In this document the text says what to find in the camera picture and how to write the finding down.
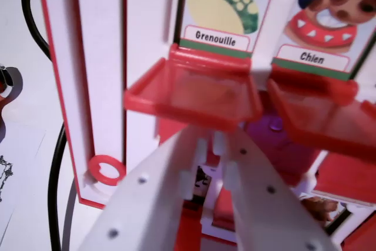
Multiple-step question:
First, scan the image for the Grenouille frog picture card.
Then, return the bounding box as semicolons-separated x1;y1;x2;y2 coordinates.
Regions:
174;0;277;59

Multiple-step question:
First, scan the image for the white paper with black print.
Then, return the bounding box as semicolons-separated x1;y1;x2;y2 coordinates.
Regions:
0;120;49;236

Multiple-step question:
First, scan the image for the black cable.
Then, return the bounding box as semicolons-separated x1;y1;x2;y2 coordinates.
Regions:
21;0;52;53
47;123;78;251

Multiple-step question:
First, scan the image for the red flap below Chien card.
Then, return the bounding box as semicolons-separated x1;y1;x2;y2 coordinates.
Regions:
266;68;376;153

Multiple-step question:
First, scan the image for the red flap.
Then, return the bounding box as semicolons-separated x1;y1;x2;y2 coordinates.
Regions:
123;43;263;132
266;68;376;153
157;117;190;145

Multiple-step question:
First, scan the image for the dark red and white object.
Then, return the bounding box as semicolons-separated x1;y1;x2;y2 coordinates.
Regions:
0;63;24;111

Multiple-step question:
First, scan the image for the red flap below Grenouille card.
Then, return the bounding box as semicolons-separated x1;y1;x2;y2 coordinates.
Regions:
123;43;263;132

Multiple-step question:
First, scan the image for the Chien dog picture card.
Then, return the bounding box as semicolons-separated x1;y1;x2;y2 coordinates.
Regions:
271;0;376;81

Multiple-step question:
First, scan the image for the red and white game board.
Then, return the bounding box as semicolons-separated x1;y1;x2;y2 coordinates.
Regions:
35;0;376;251

